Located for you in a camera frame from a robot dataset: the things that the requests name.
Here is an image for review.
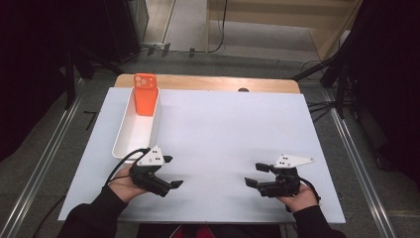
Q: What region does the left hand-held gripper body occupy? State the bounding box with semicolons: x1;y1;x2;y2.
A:
128;144;173;198

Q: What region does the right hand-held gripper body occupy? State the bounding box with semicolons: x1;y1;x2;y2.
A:
256;153;316;199

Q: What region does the long white plastic container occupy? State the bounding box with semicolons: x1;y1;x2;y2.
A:
111;84;162;164

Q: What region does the orange phone case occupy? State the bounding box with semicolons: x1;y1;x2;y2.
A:
133;72;158;117

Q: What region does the person's right hand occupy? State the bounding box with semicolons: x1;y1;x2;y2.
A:
276;182;319;214

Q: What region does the person's left hand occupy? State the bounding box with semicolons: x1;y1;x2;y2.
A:
107;163;151;204

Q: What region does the wooden table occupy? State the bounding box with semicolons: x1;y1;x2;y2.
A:
113;73;301;94

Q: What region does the black metal stand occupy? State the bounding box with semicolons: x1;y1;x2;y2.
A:
63;49;77;111
290;49;353;121

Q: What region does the dark cabinet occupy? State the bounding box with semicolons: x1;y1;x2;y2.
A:
104;0;151;64

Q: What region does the dark curtain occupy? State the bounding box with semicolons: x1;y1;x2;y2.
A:
340;0;420;190
0;0;115;163

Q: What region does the light wooden shelf unit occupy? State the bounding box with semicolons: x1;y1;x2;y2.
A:
205;0;365;62

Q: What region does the left hand-held gripper cable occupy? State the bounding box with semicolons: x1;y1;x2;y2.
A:
104;147;152;188

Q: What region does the hand-held gripper cable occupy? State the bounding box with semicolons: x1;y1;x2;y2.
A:
298;178;322;204
104;147;152;188

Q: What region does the right hand-held gripper cable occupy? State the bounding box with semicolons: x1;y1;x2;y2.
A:
298;178;322;204

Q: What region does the metal floor rail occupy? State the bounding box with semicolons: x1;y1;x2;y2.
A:
322;88;398;238
0;78;85;238

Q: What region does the hanging black cable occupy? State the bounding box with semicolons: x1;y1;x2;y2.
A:
207;0;229;55

